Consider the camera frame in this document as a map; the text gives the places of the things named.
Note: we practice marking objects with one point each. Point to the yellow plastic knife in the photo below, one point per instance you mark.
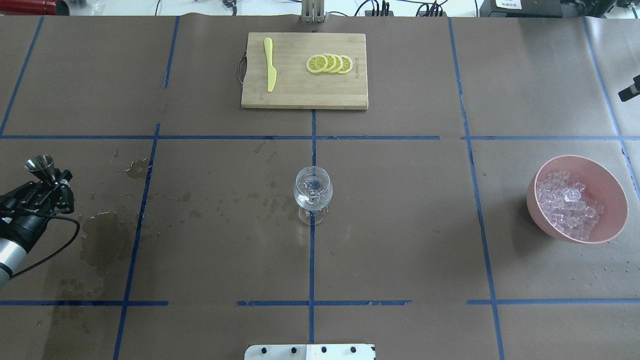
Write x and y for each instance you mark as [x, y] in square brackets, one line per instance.
[268, 46]

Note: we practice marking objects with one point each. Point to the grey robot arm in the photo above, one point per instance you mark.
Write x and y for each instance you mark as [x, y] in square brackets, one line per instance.
[12, 255]

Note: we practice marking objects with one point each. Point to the black box device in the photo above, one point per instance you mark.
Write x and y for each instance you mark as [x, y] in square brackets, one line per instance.
[520, 9]

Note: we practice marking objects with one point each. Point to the clear wine glass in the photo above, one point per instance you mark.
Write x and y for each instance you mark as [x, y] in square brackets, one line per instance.
[313, 191]

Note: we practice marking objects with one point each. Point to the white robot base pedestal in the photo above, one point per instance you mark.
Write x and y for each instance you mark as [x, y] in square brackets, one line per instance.
[331, 351]

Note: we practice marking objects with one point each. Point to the red cylinder bottle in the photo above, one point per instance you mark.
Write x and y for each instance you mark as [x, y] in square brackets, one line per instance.
[34, 7]

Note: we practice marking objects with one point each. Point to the bamboo cutting board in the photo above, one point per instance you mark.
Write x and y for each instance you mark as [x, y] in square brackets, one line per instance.
[297, 88]

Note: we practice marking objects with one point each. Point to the pile of ice cubes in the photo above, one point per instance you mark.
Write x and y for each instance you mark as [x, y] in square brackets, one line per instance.
[564, 202]

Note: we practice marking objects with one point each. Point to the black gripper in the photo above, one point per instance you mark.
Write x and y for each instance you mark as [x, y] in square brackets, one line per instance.
[25, 227]

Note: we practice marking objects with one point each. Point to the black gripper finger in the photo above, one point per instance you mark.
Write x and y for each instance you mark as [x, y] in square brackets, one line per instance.
[631, 91]

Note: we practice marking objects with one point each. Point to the pink bowl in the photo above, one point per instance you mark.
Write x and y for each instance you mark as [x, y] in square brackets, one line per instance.
[601, 185]

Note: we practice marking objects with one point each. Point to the steel cocktail jigger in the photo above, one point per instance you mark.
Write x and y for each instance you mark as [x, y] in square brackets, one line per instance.
[43, 168]

